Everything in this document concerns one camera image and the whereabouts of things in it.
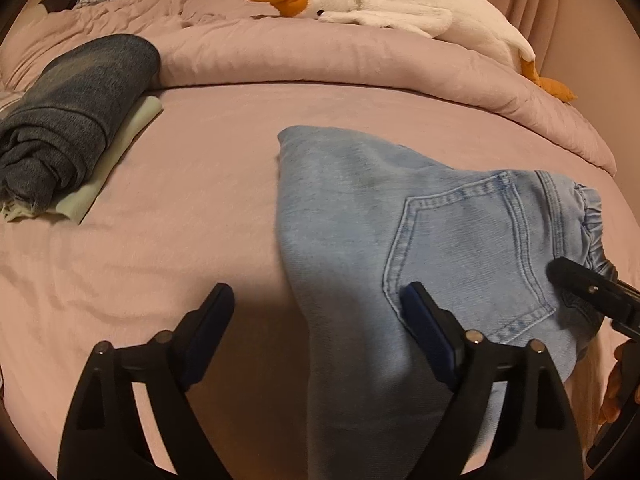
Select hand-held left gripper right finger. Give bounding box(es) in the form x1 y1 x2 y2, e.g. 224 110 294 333
399 281 586 480

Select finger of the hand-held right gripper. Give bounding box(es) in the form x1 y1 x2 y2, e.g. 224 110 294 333
546 256 640 342

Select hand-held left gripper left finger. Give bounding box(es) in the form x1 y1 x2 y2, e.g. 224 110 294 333
57 282 236 480

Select light blue denim pants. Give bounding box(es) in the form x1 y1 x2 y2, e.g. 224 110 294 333
276 125 619 480

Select person's right hand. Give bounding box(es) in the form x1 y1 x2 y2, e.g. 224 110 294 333
599 339 632 427

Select pink bed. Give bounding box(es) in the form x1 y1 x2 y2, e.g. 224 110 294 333
0 80 623 480

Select light green folded cloth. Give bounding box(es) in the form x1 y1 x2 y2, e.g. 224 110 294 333
0 95 165 225

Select dark blue folded jeans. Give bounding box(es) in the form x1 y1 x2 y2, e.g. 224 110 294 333
0 33 162 207

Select pink duvet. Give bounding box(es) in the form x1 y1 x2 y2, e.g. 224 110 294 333
0 0 617 177

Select white goose plush toy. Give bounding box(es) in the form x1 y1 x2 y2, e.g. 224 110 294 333
244 0 579 104

